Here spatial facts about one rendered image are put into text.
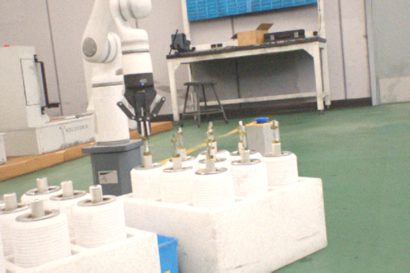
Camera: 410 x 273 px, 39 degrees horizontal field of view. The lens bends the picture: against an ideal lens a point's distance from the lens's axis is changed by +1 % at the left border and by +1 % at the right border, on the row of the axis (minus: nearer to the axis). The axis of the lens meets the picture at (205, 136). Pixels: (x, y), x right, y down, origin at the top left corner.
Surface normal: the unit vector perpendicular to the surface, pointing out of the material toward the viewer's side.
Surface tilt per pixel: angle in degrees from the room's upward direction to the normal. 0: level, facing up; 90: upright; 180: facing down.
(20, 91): 90
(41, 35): 90
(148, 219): 90
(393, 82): 90
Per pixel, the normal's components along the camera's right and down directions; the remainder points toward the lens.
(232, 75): -0.32, 0.13
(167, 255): 0.66, 0.04
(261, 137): -0.72, 0.14
